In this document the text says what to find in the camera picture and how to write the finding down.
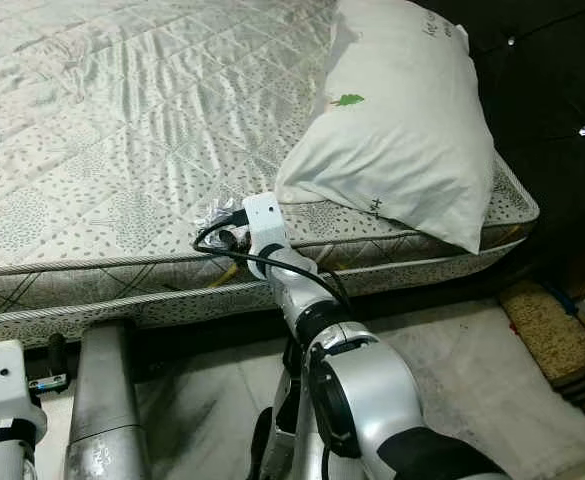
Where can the white paper ball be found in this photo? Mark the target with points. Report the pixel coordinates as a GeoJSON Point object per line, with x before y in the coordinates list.
{"type": "Point", "coordinates": [217, 215]}

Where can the white pillow with green tree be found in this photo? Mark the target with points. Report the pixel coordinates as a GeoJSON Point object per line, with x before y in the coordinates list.
{"type": "Point", "coordinates": [392, 130]}

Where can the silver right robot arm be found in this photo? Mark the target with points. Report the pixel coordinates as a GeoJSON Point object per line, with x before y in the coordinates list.
{"type": "Point", "coordinates": [362, 400]}

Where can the silver left robot leg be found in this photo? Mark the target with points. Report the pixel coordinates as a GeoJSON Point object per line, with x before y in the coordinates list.
{"type": "Point", "coordinates": [102, 400]}

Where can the silver robot leg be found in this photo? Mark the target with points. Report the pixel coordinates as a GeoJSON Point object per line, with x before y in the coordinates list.
{"type": "Point", "coordinates": [297, 440]}
{"type": "Point", "coordinates": [102, 400]}

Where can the white quilted mattress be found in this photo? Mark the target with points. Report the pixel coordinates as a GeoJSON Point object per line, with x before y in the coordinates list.
{"type": "Point", "coordinates": [112, 130]}

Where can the silver right robot leg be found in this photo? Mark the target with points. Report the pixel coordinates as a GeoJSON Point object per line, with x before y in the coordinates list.
{"type": "Point", "coordinates": [297, 440]}

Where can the brown woven mat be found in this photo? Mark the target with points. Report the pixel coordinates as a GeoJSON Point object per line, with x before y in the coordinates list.
{"type": "Point", "coordinates": [542, 335]}

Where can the black tufted headboard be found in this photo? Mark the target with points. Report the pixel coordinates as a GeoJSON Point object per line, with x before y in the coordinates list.
{"type": "Point", "coordinates": [557, 90]}

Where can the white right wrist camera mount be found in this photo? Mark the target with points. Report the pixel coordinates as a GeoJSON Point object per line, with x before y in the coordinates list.
{"type": "Point", "coordinates": [264, 220]}

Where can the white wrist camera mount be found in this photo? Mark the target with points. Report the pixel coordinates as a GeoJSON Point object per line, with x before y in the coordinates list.
{"type": "Point", "coordinates": [264, 220]}
{"type": "Point", "coordinates": [2, 390]}

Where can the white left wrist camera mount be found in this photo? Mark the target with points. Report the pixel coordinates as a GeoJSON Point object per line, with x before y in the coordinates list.
{"type": "Point", "coordinates": [2, 390]}

